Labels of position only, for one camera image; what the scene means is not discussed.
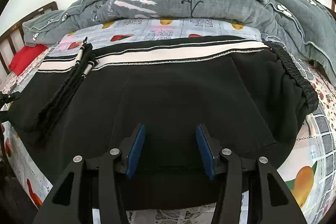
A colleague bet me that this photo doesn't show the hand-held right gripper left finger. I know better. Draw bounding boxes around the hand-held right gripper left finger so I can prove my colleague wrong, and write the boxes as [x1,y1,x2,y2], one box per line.
[33,123,146,224]

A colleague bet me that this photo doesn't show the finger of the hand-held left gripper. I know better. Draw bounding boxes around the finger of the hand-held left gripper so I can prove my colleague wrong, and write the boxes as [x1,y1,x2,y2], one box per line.
[0,92,22,108]

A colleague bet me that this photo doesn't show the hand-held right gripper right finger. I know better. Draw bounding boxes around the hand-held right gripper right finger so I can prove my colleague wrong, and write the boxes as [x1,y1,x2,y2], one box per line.
[196,123,306,224]

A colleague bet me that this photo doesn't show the black pants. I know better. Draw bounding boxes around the black pants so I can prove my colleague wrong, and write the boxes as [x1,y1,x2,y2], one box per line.
[7,35,320,214]

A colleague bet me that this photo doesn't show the red pillow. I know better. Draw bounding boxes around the red pillow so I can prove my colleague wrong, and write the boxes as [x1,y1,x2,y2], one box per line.
[9,44,49,76]

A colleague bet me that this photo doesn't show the fruit print plastic sheet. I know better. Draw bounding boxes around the fruit print plastic sheet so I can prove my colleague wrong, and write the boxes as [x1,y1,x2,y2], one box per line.
[5,18,336,224]

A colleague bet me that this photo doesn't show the red floral bed sheet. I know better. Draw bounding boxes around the red floral bed sheet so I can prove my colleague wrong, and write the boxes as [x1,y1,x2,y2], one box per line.
[0,47,336,119]

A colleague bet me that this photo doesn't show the grey floral quilt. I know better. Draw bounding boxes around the grey floral quilt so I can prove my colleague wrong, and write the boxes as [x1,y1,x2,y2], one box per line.
[21,0,336,86]

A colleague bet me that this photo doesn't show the dark wooden bed frame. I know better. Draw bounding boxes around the dark wooden bed frame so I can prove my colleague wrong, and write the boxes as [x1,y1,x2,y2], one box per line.
[0,1,336,75]

